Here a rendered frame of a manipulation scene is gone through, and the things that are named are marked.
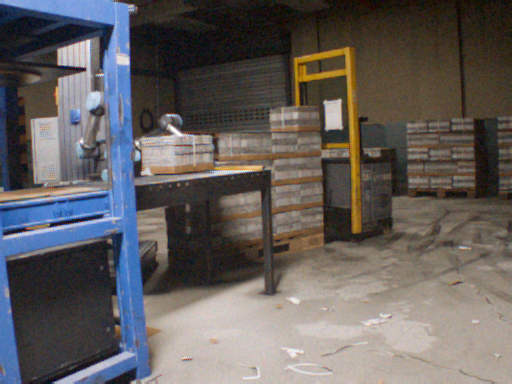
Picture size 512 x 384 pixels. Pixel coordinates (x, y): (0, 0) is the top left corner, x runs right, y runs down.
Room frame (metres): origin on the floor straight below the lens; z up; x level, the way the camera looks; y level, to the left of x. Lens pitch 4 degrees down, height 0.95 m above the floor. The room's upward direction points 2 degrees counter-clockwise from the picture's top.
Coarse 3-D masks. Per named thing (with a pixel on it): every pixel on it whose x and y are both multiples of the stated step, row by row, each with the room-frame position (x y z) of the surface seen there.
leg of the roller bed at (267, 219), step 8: (264, 192) 3.18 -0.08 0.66; (264, 200) 3.19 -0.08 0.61; (264, 208) 3.19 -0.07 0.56; (264, 216) 3.19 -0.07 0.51; (272, 216) 3.21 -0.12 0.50; (264, 224) 3.19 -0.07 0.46; (272, 224) 3.21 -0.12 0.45; (264, 232) 3.19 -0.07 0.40; (272, 232) 3.20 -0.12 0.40; (264, 240) 3.19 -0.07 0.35; (272, 240) 3.21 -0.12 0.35; (264, 248) 3.19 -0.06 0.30; (272, 248) 3.20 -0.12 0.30; (264, 256) 3.19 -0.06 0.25; (272, 256) 3.20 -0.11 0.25; (264, 264) 3.20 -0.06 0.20; (272, 264) 3.20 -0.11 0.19; (264, 272) 3.20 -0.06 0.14; (272, 272) 3.19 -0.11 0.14; (264, 280) 3.20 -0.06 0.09; (272, 280) 3.19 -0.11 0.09; (272, 288) 3.19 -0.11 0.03
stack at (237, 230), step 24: (288, 168) 4.42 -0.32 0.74; (288, 192) 4.41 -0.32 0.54; (168, 216) 4.01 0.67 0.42; (192, 216) 3.78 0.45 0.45; (288, 216) 4.39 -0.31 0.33; (168, 240) 4.04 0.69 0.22; (192, 240) 3.78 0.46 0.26; (216, 240) 3.91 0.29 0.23; (240, 240) 4.06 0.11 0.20; (288, 240) 4.38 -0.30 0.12; (168, 264) 4.05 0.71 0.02; (192, 264) 3.76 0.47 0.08; (216, 264) 4.06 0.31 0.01; (240, 264) 4.05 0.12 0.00
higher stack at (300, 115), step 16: (272, 112) 4.76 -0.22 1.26; (288, 112) 4.59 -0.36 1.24; (304, 112) 4.56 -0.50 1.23; (304, 144) 4.54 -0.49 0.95; (320, 144) 4.67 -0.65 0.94; (304, 160) 4.53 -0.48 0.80; (320, 160) 4.66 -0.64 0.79; (304, 176) 4.52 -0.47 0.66; (304, 192) 4.52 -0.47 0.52; (320, 192) 4.65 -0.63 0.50; (320, 208) 4.65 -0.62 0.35; (304, 224) 4.51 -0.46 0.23; (320, 224) 4.64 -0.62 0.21; (304, 240) 4.51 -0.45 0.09; (320, 240) 4.64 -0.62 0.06
